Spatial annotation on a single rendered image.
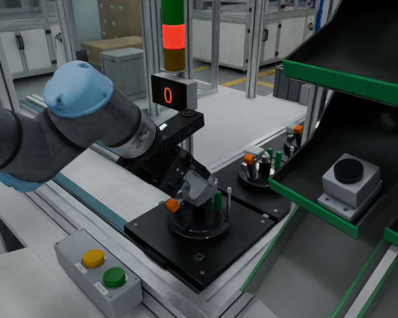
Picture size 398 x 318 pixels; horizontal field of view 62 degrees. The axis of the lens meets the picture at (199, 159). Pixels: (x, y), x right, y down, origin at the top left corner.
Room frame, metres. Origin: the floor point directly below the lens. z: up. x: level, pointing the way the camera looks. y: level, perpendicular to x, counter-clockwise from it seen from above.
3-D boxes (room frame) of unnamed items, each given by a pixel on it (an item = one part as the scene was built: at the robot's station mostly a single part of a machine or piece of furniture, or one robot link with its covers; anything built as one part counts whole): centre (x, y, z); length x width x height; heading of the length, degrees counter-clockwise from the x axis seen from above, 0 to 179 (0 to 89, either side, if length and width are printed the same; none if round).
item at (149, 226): (0.58, 0.00, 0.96); 0.24 x 0.24 x 0.02; 47
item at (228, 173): (0.77, -0.18, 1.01); 0.24 x 0.24 x 0.13; 47
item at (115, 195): (0.80, 0.20, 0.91); 0.84 x 0.28 x 0.10; 47
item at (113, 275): (0.43, 0.16, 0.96); 0.04 x 0.04 x 0.02
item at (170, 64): (0.79, 0.06, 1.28); 0.05 x 0.05 x 0.05
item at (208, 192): (0.59, -0.01, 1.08); 0.08 x 0.04 x 0.07; 137
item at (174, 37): (0.79, 0.06, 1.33); 0.05 x 0.05 x 0.05
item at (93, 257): (0.48, 0.21, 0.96); 0.04 x 0.04 x 0.02
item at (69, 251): (0.48, 0.21, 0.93); 0.21 x 0.07 x 0.06; 47
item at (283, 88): (2.50, -0.95, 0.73); 0.62 x 0.42 x 0.23; 47
